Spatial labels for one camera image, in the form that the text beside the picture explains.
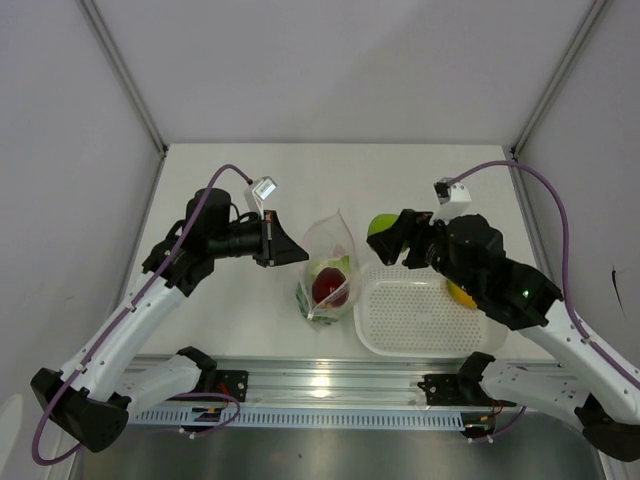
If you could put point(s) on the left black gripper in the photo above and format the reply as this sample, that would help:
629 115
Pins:
277 248

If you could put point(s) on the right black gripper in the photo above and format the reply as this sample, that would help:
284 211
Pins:
388 242

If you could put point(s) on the green apple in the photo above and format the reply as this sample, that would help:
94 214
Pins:
381 223

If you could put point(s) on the clear pink zip top bag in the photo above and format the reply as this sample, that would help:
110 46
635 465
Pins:
330 237

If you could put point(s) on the red apple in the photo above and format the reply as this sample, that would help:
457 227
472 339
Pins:
325 284

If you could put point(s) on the green lettuce leaf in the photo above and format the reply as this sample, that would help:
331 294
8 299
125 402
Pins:
305 309

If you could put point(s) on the pale green cabbage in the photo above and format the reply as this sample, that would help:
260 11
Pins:
346 264

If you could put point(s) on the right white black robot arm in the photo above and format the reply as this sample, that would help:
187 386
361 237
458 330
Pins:
600 403

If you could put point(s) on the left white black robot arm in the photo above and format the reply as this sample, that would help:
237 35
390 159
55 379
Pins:
86 396

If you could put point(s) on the white perforated plastic basket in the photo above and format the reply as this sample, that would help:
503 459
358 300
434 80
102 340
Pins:
410 313

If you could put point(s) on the yellow orange mango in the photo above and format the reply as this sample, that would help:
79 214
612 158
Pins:
460 296

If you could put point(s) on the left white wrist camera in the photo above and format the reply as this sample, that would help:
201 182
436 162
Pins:
257 192

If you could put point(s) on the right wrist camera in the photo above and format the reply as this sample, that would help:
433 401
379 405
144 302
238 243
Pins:
453 198

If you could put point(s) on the aluminium mounting rail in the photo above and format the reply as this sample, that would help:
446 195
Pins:
381 383

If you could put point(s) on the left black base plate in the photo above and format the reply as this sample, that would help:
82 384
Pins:
228 382

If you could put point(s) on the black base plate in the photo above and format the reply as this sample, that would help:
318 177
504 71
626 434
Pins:
228 382
457 390

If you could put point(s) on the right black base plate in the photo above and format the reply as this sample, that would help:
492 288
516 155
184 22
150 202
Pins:
457 390

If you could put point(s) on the white slotted cable duct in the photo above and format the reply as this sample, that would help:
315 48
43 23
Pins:
251 416

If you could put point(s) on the left aluminium frame post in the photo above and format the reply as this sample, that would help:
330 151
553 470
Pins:
112 53

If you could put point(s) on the aluminium frame post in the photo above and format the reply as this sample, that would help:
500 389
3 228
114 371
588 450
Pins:
112 53
572 53

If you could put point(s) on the right aluminium frame post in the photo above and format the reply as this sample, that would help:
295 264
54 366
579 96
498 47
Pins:
572 53

